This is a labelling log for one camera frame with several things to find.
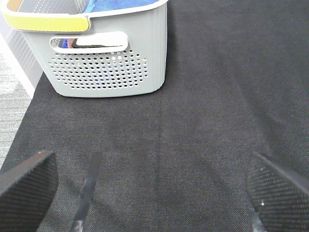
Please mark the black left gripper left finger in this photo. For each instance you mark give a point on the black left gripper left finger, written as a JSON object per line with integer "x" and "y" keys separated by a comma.
{"x": 27, "y": 191}

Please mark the blue towel in basket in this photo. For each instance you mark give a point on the blue towel in basket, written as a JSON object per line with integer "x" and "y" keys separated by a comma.
{"x": 107, "y": 5}

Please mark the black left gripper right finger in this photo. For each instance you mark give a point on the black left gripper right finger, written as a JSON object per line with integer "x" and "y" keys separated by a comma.
{"x": 279, "y": 195}

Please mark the grey perforated plastic basket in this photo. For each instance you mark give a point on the grey perforated plastic basket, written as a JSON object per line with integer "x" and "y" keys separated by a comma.
{"x": 94, "y": 55}

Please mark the black fabric table mat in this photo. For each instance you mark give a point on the black fabric table mat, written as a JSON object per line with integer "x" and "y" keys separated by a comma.
{"x": 175, "y": 160}

